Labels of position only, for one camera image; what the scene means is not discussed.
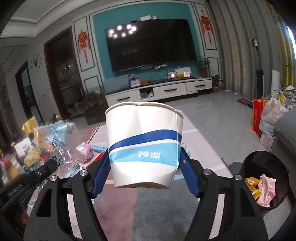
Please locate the yellow paper bag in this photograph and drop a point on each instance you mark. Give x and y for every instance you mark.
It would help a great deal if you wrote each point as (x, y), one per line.
(29, 126)

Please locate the potted plant by cabinet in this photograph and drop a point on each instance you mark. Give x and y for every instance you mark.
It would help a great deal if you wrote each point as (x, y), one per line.
(217, 82)

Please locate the blue quilted cloth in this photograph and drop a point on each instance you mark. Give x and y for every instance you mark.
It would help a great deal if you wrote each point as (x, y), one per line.
(98, 149)

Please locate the red orange shopping bag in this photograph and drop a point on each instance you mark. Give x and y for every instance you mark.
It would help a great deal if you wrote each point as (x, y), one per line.
(258, 106)

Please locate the grey storage bin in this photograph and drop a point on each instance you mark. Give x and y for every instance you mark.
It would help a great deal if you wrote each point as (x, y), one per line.
(116, 84)

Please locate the wall clock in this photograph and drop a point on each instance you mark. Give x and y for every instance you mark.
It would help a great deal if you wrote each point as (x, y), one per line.
(36, 62)

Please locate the red Chinese knot decoration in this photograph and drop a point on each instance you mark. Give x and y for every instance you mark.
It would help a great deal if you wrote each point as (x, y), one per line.
(207, 30)

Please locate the pink plastic bag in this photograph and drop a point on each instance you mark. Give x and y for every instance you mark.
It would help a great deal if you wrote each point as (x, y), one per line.
(83, 153)

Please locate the white plastic bag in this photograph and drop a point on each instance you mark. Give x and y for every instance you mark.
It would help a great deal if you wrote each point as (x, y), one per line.
(273, 110)

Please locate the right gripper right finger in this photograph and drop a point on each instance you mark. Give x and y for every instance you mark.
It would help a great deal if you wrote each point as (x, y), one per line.
(241, 217)

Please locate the white TV cabinet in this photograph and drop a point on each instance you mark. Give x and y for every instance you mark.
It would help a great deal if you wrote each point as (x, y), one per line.
(159, 91)

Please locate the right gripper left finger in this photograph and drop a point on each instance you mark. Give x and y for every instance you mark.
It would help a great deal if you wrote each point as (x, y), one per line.
(50, 219)

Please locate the grey curtain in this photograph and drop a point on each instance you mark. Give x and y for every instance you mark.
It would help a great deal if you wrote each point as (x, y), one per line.
(252, 35)

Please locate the white blue paper cup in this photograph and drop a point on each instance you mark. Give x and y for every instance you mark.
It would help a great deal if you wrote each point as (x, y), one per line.
(144, 144)

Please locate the red snack package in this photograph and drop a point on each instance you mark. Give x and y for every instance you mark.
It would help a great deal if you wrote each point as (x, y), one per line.
(98, 158)

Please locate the clear plastic bag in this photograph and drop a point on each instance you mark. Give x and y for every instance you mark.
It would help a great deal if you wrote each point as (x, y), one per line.
(68, 166)

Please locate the black trash bin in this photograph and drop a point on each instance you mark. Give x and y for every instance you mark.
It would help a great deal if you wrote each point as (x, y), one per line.
(263, 162)

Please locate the black flat screen television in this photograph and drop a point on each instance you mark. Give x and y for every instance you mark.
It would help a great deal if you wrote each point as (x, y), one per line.
(149, 42)

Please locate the grey sofa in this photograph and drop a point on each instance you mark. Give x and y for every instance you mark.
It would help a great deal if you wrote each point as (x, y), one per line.
(285, 130)

